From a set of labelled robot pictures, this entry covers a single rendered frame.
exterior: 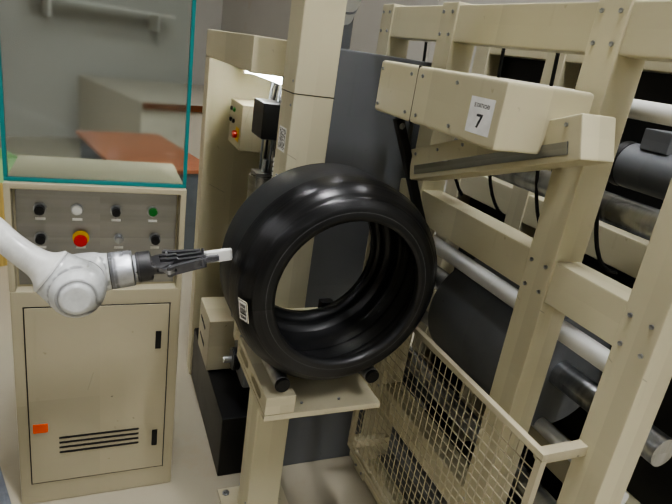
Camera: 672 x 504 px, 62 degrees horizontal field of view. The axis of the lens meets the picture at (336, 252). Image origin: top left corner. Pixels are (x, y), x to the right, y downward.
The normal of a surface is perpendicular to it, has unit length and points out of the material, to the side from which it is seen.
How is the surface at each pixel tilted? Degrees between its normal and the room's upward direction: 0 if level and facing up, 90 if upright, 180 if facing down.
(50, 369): 90
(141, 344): 90
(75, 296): 83
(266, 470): 90
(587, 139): 72
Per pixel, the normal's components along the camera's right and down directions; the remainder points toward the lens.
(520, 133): 0.36, 0.36
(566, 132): -0.92, 0.00
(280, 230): -0.22, -0.18
